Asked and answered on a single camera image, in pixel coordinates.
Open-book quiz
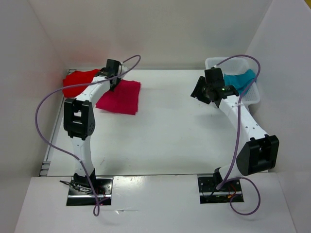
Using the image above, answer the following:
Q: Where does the white plastic basket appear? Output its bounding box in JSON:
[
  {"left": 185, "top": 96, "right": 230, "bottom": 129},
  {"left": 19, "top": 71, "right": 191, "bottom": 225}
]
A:
[{"left": 205, "top": 54, "right": 261, "bottom": 106}]

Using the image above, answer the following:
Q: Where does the red t-shirt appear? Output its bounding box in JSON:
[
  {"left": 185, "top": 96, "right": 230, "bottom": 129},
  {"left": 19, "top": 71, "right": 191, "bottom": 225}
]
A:
[{"left": 62, "top": 69, "right": 100, "bottom": 98}]

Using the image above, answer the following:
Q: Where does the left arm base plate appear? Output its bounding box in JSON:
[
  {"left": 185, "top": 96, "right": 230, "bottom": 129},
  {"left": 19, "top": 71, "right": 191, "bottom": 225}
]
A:
[{"left": 60, "top": 177, "right": 113, "bottom": 206}]

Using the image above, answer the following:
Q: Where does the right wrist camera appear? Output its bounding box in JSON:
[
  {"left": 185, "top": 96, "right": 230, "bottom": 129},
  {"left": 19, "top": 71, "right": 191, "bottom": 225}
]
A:
[{"left": 205, "top": 67, "right": 225, "bottom": 88}]

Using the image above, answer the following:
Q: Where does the teal t-shirt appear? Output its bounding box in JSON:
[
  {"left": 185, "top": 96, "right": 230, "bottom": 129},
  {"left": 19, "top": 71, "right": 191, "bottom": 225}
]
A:
[{"left": 223, "top": 69, "right": 256, "bottom": 95}]

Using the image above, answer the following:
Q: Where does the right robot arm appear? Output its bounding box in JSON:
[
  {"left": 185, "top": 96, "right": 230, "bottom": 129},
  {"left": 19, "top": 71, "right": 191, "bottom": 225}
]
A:
[{"left": 191, "top": 76, "right": 279, "bottom": 191}]

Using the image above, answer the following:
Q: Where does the pink t-shirt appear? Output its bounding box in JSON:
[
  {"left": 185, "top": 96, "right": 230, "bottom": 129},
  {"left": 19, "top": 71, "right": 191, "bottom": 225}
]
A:
[{"left": 96, "top": 80, "right": 141, "bottom": 115}]

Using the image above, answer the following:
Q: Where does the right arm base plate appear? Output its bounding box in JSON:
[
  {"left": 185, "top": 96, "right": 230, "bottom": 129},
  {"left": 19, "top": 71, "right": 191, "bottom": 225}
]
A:
[{"left": 197, "top": 175, "right": 244, "bottom": 204}]

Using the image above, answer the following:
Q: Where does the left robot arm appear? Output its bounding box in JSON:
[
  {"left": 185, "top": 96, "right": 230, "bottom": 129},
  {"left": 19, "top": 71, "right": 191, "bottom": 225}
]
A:
[{"left": 63, "top": 65, "right": 125, "bottom": 194}]

